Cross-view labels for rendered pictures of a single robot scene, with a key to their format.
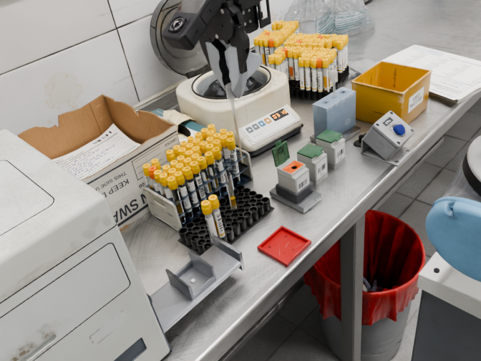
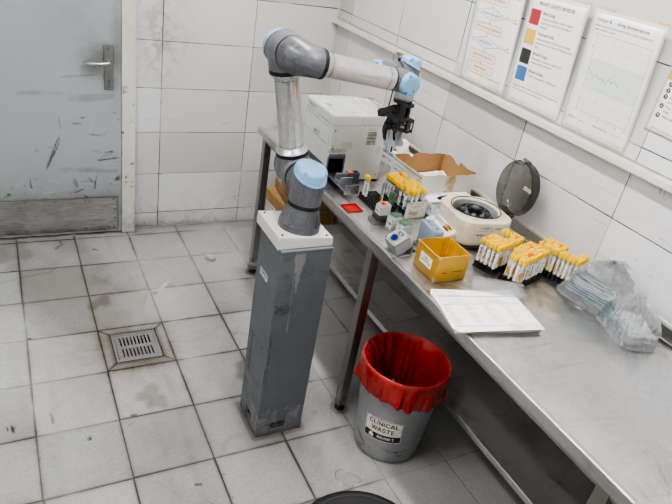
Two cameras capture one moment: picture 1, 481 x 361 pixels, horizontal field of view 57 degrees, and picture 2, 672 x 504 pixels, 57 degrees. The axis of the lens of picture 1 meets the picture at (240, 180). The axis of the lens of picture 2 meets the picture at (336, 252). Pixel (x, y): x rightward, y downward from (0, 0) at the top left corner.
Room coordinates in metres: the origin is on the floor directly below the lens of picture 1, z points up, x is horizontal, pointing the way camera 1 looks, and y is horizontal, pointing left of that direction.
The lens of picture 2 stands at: (0.85, -2.30, 1.90)
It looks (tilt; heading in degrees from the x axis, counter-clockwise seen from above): 29 degrees down; 98
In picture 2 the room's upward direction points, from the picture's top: 11 degrees clockwise
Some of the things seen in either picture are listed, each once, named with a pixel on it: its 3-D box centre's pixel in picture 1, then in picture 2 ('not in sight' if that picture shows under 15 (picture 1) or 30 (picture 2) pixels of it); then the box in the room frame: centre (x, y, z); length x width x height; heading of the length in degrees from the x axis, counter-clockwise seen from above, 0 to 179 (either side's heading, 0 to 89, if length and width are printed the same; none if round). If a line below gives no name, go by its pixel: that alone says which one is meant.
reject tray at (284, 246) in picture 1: (284, 245); (351, 208); (0.55, -0.06, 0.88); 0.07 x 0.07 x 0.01; 40
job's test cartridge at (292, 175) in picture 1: (293, 180); (382, 210); (0.68, -0.10, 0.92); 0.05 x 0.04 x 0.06; 37
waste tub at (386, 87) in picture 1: (390, 95); (441, 259); (0.93, -0.39, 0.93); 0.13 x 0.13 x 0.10; 39
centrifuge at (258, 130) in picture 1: (238, 103); (468, 220); (1.01, -0.03, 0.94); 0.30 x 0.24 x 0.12; 31
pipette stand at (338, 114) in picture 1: (334, 117); (429, 237); (0.88, -0.24, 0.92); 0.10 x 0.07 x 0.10; 125
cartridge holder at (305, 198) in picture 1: (294, 190); (381, 217); (0.68, -0.10, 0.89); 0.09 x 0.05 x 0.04; 37
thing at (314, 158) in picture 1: (312, 164); (394, 222); (0.74, -0.15, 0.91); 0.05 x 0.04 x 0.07; 40
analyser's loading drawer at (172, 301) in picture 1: (181, 288); (341, 178); (0.46, 0.12, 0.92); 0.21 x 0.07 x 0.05; 130
